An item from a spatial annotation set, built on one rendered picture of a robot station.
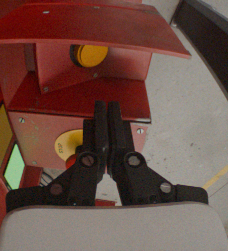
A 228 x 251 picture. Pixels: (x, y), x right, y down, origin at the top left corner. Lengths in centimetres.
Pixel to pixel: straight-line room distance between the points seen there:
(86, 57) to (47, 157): 14
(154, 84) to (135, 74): 88
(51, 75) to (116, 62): 8
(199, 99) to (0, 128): 118
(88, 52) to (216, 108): 122
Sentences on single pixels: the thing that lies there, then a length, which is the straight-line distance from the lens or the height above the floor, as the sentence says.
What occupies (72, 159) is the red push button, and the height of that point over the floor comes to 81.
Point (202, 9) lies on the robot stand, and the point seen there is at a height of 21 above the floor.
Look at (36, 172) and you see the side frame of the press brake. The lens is 152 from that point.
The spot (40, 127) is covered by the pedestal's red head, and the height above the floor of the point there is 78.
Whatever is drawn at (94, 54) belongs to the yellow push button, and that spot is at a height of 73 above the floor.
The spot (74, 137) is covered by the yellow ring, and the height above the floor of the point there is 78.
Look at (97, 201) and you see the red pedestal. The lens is 230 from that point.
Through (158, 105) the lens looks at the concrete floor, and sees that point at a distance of 124.
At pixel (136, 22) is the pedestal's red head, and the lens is 18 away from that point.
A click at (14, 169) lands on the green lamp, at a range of 26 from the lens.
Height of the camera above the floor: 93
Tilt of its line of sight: 45 degrees down
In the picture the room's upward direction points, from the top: 179 degrees counter-clockwise
